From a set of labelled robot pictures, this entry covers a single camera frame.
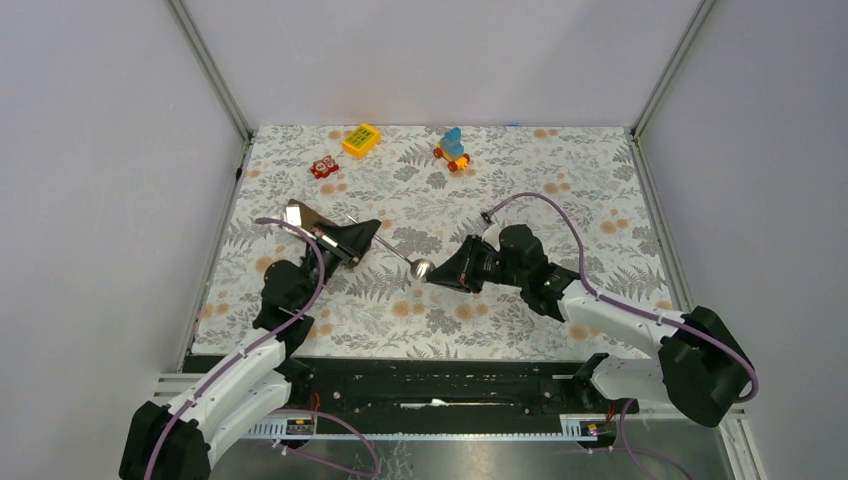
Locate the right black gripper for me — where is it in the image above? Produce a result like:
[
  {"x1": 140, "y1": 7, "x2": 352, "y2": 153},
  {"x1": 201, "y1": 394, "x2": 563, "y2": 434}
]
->
[{"x1": 426, "y1": 234, "x2": 527, "y2": 294}]

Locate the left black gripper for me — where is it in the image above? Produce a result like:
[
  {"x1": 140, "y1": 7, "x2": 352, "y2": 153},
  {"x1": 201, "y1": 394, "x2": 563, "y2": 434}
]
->
[{"x1": 298, "y1": 218, "x2": 381, "y2": 310}]

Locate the metal spoon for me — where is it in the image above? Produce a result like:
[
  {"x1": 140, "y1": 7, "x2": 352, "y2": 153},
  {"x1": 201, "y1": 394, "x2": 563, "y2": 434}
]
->
[{"x1": 373, "y1": 234, "x2": 435, "y2": 282}]

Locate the brown cloth napkin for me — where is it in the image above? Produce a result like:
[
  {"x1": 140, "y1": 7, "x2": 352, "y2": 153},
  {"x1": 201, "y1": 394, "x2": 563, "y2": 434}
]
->
[{"x1": 285, "y1": 199, "x2": 331, "y2": 231}]

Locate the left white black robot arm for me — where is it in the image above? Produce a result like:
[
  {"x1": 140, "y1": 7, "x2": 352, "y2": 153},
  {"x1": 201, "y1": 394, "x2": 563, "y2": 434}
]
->
[{"x1": 118, "y1": 218, "x2": 381, "y2": 479}]

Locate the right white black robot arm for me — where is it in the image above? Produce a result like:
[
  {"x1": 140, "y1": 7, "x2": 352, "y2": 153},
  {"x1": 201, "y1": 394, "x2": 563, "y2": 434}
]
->
[{"x1": 426, "y1": 225, "x2": 755, "y2": 427}]

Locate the red toy block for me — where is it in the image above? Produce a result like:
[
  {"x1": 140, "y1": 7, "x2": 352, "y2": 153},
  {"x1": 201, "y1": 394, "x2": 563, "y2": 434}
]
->
[{"x1": 310, "y1": 155, "x2": 339, "y2": 179}]

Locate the floral tablecloth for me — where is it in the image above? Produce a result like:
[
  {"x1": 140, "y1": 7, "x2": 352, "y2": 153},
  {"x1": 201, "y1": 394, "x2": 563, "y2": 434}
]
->
[{"x1": 190, "y1": 125, "x2": 673, "y2": 361}]

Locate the yellow toy block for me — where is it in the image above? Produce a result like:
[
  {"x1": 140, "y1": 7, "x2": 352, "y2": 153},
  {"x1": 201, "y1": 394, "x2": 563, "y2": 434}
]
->
[{"x1": 342, "y1": 123, "x2": 381, "y2": 159}]

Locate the blue orange toy car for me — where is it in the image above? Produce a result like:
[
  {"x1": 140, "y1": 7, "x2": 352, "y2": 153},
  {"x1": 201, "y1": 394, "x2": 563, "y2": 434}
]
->
[{"x1": 433, "y1": 127, "x2": 470, "y2": 172}]

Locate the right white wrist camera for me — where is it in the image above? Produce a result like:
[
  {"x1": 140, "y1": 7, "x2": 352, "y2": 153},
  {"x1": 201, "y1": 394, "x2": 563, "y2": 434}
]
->
[{"x1": 481, "y1": 224, "x2": 502, "y2": 249}]

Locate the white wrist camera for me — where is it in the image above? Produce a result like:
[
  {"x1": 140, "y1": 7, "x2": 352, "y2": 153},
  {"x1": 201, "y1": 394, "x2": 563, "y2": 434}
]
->
[
  {"x1": 481, "y1": 224, "x2": 502, "y2": 249},
  {"x1": 282, "y1": 204, "x2": 303, "y2": 228}
]

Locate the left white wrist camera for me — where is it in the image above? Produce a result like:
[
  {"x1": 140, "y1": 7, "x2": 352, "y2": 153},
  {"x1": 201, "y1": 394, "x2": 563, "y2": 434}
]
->
[{"x1": 282, "y1": 204, "x2": 303, "y2": 228}]

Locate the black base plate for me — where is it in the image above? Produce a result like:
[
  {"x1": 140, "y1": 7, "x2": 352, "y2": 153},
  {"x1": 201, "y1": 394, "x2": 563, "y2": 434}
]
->
[{"x1": 182, "y1": 356, "x2": 664, "y2": 436}]

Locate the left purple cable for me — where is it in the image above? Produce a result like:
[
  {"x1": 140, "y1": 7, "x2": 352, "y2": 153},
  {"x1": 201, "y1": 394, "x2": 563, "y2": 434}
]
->
[{"x1": 142, "y1": 217, "x2": 382, "y2": 480}]

